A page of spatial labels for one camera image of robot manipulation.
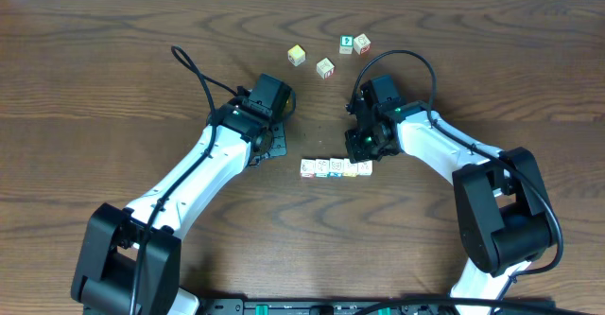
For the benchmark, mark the red soccer letter block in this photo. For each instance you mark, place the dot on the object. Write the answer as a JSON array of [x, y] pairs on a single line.
[[362, 44]]

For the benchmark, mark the teal edged block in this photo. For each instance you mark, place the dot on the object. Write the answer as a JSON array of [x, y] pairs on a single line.
[[322, 168]]

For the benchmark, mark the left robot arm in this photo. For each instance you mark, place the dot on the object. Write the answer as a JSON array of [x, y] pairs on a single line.
[[130, 258]]

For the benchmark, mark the red edged block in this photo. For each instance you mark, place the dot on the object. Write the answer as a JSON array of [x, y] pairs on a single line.
[[307, 168]]

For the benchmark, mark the blue edged block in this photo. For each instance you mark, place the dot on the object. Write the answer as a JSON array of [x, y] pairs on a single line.
[[364, 168], [336, 167]]

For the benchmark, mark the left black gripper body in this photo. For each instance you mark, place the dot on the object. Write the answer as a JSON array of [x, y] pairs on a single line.
[[276, 145]]

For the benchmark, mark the pale yellow block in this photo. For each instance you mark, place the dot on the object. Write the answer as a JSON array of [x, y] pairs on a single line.
[[350, 169]]

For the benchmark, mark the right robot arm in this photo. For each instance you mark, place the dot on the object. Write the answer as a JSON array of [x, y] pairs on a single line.
[[501, 204]]

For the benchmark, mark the red sided center block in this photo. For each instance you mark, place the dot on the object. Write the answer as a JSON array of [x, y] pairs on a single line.
[[325, 68]]

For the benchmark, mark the blue edged front block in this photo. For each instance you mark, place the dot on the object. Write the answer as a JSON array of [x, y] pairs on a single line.
[[364, 168]]

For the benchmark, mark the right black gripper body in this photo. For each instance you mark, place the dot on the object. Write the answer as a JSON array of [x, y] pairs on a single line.
[[365, 145]]

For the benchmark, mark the yellow top block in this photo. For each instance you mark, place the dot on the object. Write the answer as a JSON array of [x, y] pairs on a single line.
[[296, 55]]

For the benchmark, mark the green framed block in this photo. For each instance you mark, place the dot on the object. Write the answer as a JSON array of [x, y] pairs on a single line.
[[346, 44]]

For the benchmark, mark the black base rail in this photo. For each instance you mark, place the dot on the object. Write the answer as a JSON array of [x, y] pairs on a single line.
[[339, 307]]

